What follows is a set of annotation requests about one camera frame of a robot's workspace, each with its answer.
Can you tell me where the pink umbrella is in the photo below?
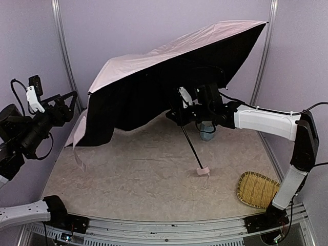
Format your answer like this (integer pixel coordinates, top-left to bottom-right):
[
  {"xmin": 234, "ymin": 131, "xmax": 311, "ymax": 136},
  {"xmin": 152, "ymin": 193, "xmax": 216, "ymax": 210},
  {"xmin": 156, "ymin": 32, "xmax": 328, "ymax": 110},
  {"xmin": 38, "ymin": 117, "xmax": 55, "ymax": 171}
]
[{"xmin": 64, "ymin": 20, "xmax": 270, "ymax": 190}]

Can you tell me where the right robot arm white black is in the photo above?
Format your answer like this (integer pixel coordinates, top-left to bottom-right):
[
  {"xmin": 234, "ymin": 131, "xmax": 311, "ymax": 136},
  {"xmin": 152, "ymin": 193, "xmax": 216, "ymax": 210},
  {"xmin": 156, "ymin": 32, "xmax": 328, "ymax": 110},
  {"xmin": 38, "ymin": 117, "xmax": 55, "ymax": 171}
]
[{"xmin": 165, "ymin": 99, "xmax": 325, "ymax": 227}]

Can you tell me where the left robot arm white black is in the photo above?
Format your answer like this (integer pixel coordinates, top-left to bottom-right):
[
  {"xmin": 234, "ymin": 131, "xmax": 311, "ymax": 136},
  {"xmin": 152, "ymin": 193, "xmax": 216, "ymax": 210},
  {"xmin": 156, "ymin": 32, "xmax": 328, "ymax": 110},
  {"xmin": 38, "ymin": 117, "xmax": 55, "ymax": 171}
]
[{"xmin": 1, "ymin": 91, "xmax": 77, "ymax": 229}]

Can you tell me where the blue ceramic mug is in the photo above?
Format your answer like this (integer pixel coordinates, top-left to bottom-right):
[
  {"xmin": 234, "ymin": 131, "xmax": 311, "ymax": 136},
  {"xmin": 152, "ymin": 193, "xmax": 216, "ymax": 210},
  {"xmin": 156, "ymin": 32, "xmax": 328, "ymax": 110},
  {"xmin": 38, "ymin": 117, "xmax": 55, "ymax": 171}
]
[{"xmin": 199, "ymin": 121, "xmax": 215, "ymax": 141}]

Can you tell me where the woven bamboo tray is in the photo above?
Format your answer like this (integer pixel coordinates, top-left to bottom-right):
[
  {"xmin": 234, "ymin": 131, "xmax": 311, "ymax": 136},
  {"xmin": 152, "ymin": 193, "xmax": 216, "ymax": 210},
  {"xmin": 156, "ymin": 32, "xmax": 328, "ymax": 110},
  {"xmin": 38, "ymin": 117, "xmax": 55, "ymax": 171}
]
[{"xmin": 236, "ymin": 171, "xmax": 280, "ymax": 210}]

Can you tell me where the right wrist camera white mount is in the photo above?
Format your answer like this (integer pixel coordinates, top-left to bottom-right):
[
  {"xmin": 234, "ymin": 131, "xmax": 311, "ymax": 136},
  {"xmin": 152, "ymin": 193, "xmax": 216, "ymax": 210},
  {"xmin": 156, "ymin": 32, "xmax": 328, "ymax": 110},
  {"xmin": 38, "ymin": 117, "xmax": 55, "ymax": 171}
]
[{"xmin": 178, "ymin": 87, "xmax": 194, "ymax": 109}]

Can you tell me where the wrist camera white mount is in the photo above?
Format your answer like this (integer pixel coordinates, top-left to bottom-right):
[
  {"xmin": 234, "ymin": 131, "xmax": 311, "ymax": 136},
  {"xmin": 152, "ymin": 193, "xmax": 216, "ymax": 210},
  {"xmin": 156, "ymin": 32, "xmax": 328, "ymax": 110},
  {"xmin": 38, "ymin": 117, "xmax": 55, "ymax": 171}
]
[
  {"xmin": 178, "ymin": 87, "xmax": 194, "ymax": 109},
  {"xmin": 26, "ymin": 75, "xmax": 45, "ymax": 115}
]

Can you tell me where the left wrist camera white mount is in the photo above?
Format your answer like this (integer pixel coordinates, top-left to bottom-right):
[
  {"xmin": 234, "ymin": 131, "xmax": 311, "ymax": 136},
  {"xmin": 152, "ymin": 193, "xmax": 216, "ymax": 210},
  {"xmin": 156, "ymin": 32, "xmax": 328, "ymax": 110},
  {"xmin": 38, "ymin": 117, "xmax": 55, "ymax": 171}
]
[{"xmin": 26, "ymin": 75, "xmax": 45, "ymax": 115}]

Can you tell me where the left aluminium frame post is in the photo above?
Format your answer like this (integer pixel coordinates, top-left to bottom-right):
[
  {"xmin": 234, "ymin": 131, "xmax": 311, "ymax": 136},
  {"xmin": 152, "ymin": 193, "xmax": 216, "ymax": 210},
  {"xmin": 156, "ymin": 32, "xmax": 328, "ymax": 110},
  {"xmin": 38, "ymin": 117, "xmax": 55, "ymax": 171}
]
[{"xmin": 51, "ymin": 0, "xmax": 83, "ymax": 113}]

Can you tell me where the aluminium frame post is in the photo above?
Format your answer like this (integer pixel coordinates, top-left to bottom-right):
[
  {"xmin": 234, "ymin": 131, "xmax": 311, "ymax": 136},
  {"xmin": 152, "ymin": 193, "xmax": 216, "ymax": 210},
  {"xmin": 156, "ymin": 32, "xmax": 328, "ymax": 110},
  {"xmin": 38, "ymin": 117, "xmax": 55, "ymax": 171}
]
[
  {"xmin": 51, "ymin": 0, "xmax": 83, "ymax": 113},
  {"xmin": 250, "ymin": 0, "xmax": 278, "ymax": 105}
]

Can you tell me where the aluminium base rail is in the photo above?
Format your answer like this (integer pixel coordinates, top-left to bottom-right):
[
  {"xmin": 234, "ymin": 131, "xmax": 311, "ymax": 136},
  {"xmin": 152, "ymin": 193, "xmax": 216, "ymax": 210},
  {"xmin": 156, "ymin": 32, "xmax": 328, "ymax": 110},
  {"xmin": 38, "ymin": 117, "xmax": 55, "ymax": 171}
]
[{"xmin": 18, "ymin": 203, "xmax": 316, "ymax": 245}]

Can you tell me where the right aluminium frame post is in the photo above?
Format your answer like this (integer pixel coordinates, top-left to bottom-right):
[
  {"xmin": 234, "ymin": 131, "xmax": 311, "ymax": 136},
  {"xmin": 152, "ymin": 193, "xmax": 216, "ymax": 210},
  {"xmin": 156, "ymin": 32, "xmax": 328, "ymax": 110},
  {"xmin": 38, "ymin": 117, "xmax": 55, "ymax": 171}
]
[{"xmin": 250, "ymin": 0, "xmax": 278, "ymax": 105}]

